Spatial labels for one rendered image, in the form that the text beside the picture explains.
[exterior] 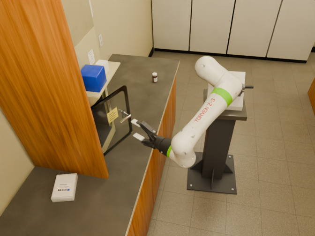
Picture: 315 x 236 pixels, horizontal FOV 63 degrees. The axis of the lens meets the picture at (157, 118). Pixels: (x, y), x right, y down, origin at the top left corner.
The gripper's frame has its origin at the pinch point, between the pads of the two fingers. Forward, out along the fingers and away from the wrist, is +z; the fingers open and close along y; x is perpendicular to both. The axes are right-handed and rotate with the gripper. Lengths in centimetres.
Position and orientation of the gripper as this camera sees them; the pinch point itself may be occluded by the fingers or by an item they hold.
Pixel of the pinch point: (135, 129)
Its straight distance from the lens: 151.5
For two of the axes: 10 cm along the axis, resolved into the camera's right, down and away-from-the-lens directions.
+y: -0.4, -7.4, -6.8
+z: -7.8, -4.0, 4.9
